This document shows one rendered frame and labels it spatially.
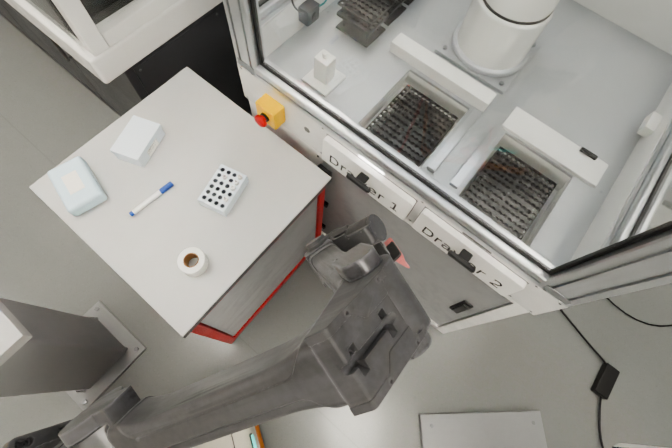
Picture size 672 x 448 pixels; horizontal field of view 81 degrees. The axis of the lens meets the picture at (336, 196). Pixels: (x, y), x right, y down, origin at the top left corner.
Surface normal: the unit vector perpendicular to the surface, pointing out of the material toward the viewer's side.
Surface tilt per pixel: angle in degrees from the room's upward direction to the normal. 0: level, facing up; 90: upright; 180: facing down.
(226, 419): 45
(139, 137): 0
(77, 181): 0
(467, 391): 0
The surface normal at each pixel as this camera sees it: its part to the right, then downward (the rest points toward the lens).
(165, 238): 0.07, -0.40
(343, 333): 0.60, -0.34
